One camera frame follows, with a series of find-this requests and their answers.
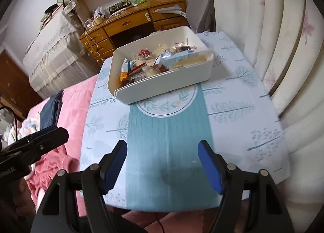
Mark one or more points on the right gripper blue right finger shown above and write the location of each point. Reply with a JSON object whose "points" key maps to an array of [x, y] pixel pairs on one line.
{"points": [[214, 166]]}

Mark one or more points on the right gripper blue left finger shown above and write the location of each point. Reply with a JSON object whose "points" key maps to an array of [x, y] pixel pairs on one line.
{"points": [[110, 166]]}

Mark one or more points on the orange snack packet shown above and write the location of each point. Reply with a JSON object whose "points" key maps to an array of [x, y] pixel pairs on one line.
{"points": [[123, 74]]}

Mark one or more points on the red white Lipo cracker pack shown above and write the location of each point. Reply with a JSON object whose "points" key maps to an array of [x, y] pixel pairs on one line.
{"points": [[136, 69]]}

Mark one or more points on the beige long biscuit bar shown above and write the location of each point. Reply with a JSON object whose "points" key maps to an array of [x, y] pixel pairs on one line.
{"points": [[191, 61]]}

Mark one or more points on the light blue zip bag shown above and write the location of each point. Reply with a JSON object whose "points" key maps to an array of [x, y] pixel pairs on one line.
{"points": [[187, 54]]}

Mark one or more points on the red dates candy packet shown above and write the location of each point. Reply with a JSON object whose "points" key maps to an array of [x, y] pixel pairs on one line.
{"points": [[144, 53]]}

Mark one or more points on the blue foil snack packet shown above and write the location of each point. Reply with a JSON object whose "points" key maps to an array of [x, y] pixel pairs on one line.
{"points": [[129, 66]]}

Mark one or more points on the dark red snowflake snack packet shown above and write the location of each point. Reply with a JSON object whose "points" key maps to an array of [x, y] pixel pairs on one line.
{"points": [[181, 46]]}

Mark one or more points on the rice cracker clear bag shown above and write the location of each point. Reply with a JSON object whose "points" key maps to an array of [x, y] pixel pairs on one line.
{"points": [[162, 48]]}

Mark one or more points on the person's left hand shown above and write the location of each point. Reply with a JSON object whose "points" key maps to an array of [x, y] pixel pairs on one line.
{"points": [[17, 204]]}

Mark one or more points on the pink fleece garment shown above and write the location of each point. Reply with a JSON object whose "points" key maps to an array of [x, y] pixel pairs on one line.
{"points": [[65, 157]]}

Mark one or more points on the floral white blanket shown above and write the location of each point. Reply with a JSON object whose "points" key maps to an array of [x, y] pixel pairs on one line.
{"points": [[28, 126]]}

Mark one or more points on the folded dark blue jeans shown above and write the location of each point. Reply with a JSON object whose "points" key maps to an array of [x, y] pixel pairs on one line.
{"points": [[49, 115]]}

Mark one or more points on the patterned blue white tablecloth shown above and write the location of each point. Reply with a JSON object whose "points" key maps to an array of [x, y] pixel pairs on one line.
{"points": [[162, 171]]}

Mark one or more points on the brown wooden door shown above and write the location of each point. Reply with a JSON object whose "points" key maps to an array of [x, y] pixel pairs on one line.
{"points": [[16, 91]]}

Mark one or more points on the pink bed quilt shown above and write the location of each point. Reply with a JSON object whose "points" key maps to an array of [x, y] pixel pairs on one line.
{"points": [[71, 123]]}

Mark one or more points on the lace covered cabinet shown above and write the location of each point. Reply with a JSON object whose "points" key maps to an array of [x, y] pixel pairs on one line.
{"points": [[57, 59]]}

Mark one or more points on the white plastic storage bin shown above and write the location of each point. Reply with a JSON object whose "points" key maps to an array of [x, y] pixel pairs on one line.
{"points": [[153, 80]]}

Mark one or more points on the wooden desk with drawers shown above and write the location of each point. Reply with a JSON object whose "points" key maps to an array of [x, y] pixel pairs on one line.
{"points": [[133, 23]]}

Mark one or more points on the grey office chair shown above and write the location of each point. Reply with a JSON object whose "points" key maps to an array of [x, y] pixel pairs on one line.
{"points": [[200, 14]]}

